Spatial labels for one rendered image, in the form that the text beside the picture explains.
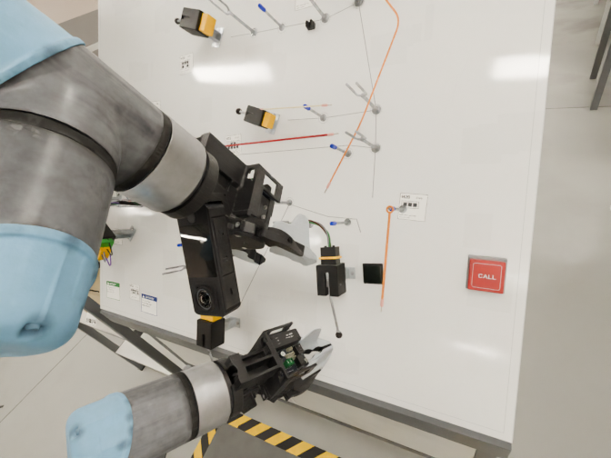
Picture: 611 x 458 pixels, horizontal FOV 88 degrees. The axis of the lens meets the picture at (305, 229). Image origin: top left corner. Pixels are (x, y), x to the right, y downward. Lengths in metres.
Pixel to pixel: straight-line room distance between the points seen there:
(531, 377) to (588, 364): 0.23
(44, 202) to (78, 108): 0.06
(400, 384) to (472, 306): 0.21
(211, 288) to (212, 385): 0.13
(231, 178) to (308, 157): 0.37
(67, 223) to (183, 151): 0.11
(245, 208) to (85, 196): 0.17
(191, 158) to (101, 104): 0.07
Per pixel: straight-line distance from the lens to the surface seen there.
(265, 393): 0.50
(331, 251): 0.58
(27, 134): 0.21
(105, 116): 0.24
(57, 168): 0.21
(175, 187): 0.28
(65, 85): 0.24
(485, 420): 0.70
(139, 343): 1.50
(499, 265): 0.58
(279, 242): 0.34
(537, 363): 1.77
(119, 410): 0.40
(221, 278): 0.32
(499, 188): 0.61
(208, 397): 0.42
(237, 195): 0.35
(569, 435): 1.69
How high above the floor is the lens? 1.56
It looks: 40 degrees down
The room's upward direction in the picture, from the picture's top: 22 degrees counter-clockwise
